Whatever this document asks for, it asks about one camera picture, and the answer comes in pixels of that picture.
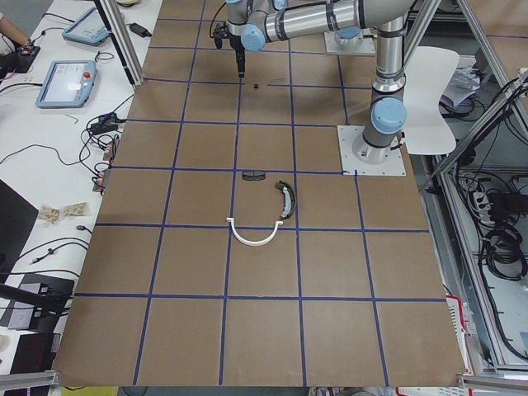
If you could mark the blue teach pendant near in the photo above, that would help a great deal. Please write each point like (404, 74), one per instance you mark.
(67, 84)

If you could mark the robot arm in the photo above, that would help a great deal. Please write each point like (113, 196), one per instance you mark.
(253, 24)
(387, 111)

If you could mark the black brake pad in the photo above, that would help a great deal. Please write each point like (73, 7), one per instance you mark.
(253, 175)

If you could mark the white chair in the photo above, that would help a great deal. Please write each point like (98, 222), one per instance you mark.
(428, 73)

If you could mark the blue teach pendant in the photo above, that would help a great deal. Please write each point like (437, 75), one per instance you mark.
(88, 29)
(67, 84)

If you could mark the blue teach pendant far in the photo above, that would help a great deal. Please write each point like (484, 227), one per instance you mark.
(88, 29)

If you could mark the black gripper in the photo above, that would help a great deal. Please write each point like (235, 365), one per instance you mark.
(238, 46)

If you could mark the aluminium frame post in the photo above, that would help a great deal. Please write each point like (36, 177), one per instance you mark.
(115, 25)

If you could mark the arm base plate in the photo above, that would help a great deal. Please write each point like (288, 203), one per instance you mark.
(361, 45)
(360, 159)

